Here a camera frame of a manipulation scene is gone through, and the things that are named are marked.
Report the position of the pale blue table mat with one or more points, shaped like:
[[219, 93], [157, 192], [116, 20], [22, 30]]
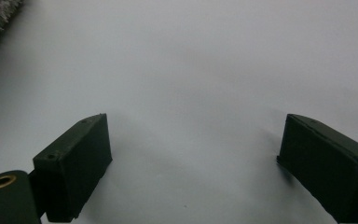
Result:
[[199, 62]]

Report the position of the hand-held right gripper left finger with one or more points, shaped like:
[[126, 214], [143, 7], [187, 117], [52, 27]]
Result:
[[74, 165]]

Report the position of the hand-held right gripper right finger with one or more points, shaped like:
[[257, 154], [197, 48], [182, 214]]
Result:
[[329, 168]]

